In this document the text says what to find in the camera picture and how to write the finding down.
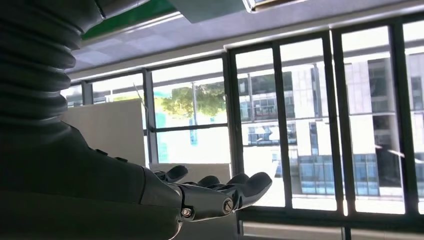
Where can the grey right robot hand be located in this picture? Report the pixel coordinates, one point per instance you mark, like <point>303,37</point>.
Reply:
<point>66,185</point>

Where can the white partition board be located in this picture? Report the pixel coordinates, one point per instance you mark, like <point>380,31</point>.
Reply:
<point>109,132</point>

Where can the green tree outside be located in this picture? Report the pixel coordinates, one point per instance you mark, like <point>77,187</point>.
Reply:
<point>198,99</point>

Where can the green conveyor belt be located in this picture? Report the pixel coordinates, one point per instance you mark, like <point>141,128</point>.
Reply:
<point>132,15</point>

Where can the building outside window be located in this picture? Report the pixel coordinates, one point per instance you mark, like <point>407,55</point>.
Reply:
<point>311,139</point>

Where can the rectangular metal tray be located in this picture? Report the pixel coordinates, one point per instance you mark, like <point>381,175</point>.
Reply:
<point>265,4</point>

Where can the dark window frame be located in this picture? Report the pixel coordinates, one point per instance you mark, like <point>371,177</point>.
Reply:
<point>233,132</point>

